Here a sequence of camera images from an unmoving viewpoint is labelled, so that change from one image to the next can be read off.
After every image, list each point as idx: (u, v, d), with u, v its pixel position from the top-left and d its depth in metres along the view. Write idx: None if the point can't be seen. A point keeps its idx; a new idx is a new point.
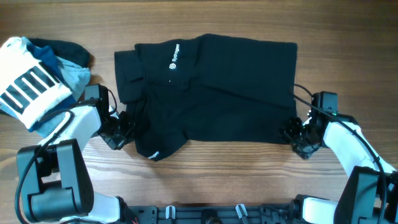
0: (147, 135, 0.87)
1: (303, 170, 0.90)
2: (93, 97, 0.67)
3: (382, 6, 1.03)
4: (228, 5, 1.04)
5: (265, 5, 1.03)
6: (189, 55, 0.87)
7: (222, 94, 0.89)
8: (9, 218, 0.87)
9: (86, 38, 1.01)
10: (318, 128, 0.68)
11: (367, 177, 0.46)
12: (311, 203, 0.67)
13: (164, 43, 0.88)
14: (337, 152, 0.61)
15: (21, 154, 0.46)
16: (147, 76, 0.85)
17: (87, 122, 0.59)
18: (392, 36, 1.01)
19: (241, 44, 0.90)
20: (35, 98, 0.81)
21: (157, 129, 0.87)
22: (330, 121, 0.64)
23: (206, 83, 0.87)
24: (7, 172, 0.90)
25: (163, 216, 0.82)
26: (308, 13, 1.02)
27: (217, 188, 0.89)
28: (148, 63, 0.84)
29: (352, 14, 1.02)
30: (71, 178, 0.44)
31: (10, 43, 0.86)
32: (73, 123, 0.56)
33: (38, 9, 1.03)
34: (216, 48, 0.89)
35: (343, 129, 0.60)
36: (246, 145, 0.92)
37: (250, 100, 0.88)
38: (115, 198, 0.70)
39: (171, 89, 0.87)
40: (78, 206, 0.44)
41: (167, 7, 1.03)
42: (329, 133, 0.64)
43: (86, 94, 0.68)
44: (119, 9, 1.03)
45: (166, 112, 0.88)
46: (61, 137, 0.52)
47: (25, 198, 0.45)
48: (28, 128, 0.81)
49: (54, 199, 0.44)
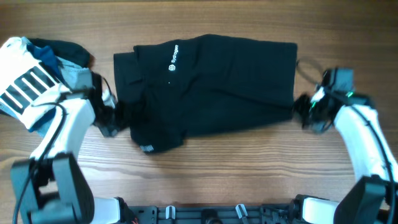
0: (148, 132, 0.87)
1: (303, 170, 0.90)
2: (86, 85, 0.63)
3: (382, 6, 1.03)
4: (228, 5, 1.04)
5: (265, 5, 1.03)
6: (189, 55, 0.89)
7: (222, 96, 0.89)
8: (8, 218, 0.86)
9: (86, 38, 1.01)
10: (330, 108, 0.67)
11: (374, 188, 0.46)
12: (311, 203, 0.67)
13: (163, 44, 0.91)
14: (349, 143, 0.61)
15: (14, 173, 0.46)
16: (146, 79, 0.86)
17: (81, 121, 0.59)
18: (392, 35, 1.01)
19: (240, 44, 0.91)
20: (35, 99, 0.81)
21: (156, 127, 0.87)
22: (344, 104, 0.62)
23: (206, 83, 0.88)
24: (7, 173, 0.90)
25: (163, 216, 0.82)
26: (308, 13, 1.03)
27: (216, 188, 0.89)
28: (145, 65, 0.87)
29: (352, 15, 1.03)
30: (70, 195, 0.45)
31: (10, 43, 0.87)
32: (66, 126, 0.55)
33: (38, 9, 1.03)
34: (214, 48, 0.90)
35: (356, 116, 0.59)
36: (246, 145, 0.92)
37: (249, 99, 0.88)
38: (115, 199, 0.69)
39: (171, 91, 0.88)
40: (79, 219, 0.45)
41: (167, 7, 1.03)
42: (342, 116, 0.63)
43: (78, 81, 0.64)
44: (119, 9, 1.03)
45: (166, 113, 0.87)
46: (55, 147, 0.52)
47: (26, 216, 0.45)
48: (28, 128, 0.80)
49: (55, 212, 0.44)
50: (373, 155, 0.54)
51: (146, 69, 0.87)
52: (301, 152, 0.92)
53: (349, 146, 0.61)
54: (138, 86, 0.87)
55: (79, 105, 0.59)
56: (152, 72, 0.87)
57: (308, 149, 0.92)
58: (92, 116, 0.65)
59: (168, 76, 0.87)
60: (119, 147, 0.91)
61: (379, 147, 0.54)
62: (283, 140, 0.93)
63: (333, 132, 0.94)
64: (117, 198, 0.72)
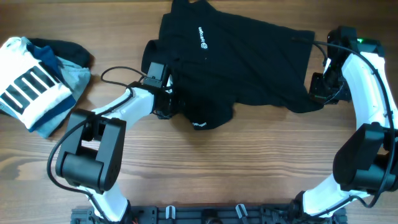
0: (173, 33, 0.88)
1: (303, 170, 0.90)
2: (155, 76, 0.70)
3: (376, 7, 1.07)
4: (229, 5, 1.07)
5: (262, 5, 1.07)
6: (204, 22, 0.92)
7: (220, 22, 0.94)
8: (9, 218, 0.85)
9: (86, 38, 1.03)
10: (339, 56, 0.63)
11: (374, 134, 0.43)
12: (309, 194, 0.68)
13: (195, 15, 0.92)
14: (353, 90, 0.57)
15: (74, 112, 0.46)
16: (183, 55, 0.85)
17: (137, 114, 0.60)
18: (390, 36, 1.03)
19: (265, 31, 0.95)
20: (35, 98, 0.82)
21: (185, 33, 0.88)
22: (351, 53, 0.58)
23: (212, 22, 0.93)
24: (7, 172, 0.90)
25: (163, 216, 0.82)
26: (305, 13, 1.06)
27: (217, 188, 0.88)
28: (190, 25, 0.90)
29: (347, 14, 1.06)
30: (106, 154, 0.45)
31: (10, 43, 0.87)
32: (129, 103, 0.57)
33: (40, 10, 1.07)
34: (230, 20, 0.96)
35: (363, 65, 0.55)
36: (246, 146, 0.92)
37: (245, 43, 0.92)
38: (125, 201, 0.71)
39: (190, 40, 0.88)
40: (101, 183, 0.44)
41: (166, 7, 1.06)
42: (351, 67, 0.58)
43: (150, 70, 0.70)
44: (119, 9, 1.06)
45: (176, 27, 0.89)
46: (114, 114, 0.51)
47: (61, 155, 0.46)
48: (28, 128, 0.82)
49: (86, 168, 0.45)
50: (376, 103, 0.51)
51: (181, 18, 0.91)
52: (301, 152, 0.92)
53: (353, 94, 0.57)
54: (201, 37, 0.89)
55: (147, 98, 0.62)
56: (214, 44, 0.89)
57: (307, 149, 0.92)
58: (150, 109, 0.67)
59: (214, 63, 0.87)
60: None
61: (384, 97, 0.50)
62: (283, 140, 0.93)
63: (334, 132, 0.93)
64: (127, 202, 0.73)
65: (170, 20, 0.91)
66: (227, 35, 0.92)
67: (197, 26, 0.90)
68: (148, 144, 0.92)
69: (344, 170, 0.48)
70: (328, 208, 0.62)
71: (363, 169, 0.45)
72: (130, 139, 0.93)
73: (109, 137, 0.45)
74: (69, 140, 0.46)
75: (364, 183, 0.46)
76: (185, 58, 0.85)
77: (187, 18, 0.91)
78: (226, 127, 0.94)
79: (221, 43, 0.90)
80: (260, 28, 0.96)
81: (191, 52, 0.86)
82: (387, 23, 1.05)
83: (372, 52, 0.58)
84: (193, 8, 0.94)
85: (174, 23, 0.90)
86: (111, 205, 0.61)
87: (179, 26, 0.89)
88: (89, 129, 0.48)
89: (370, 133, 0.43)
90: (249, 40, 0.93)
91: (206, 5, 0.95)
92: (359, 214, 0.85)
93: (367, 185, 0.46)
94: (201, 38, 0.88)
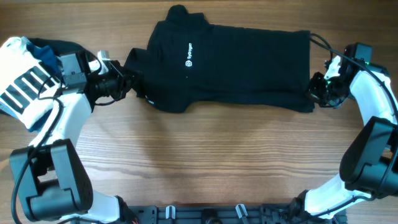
0: (159, 46, 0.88)
1: (303, 170, 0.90)
2: (74, 71, 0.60)
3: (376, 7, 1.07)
4: (228, 5, 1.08)
5: (262, 5, 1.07)
6: (194, 36, 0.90)
7: (211, 35, 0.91)
8: (9, 218, 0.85)
9: (86, 38, 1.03)
10: (347, 76, 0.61)
11: (382, 127, 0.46)
12: (311, 193, 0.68)
13: (188, 28, 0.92)
14: (360, 101, 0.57)
15: (13, 155, 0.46)
16: (165, 71, 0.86)
17: (79, 117, 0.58)
18: (390, 35, 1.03)
19: (257, 43, 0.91)
20: (35, 98, 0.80)
21: (169, 48, 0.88)
22: (360, 70, 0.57)
23: (201, 35, 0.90)
24: (7, 172, 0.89)
25: (163, 216, 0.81)
26: (304, 13, 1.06)
27: (217, 188, 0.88)
28: (181, 40, 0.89)
29: (347, 14, 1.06)
30: (67, 178, 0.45)
31: (10, 43, 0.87)
32: (63, 116, 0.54)
33: (40, 10, 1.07)
34: (224, 32, 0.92)
35: (371, 79, 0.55)
36: (246, 145, 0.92)
37: (232, 60, 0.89)
38: (115, 197, 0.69)
39: (173, 56, 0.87)
40: (78, 205, 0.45)
41: (166, 7, 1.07)
42: (357, 83, 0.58)
43: (63, 66, 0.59)
44: (119, 9, 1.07)
45: (165, 40, 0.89)
46: (53, 137, 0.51)
47: (25, 201, 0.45)
48: (28, 128, 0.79)
49: (56, 200, 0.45)
50: (384, 106, 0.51)
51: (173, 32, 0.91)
52: (301, 152, 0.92)
53: (360, 103, 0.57)
54: (188, 52, 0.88)
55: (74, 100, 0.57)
56: (200, 61, 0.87)
57: (307, 149, 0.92)
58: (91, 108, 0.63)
59: (193, 82, 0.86)
60: (119, 147, 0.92)
61: (390, 100, 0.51)
62: (283, 140, 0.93)
63: (334, 132, 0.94)
64: (117, 196, 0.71)
65: (161, 34, 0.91)
66: (215, 50, 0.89)
67: (188, 41, 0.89)
68: (147, 144, 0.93)
69: (350, 167, 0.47)
70: (329, 208, 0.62)
71: (369, 168, 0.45)
72: (131, 139, 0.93)
73: (61, 160, 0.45)
74: (24, 184, 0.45)
75: (369, 183, 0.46)
76: (166, 76, 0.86)
77: (177, 32, 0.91)
78: (223, 140, 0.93)
79: (208, 60, 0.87)
80: (259, 39, 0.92)
81: (173, 71, 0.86)
82: (388, 23, 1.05)
83: (380, 73, 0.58)
84: (186, 18, 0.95)
85: (166, 35, 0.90)
86: (104, 210, 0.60)
87: (168, 40, 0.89)
88: (38, 163, 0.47)
89: (377, 127, 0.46)
90: (244, 53, 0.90)
91: (201, 17, 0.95)
92: (359, 214, 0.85)
93: (371, 186, 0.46)
94: (188, 55, 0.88)
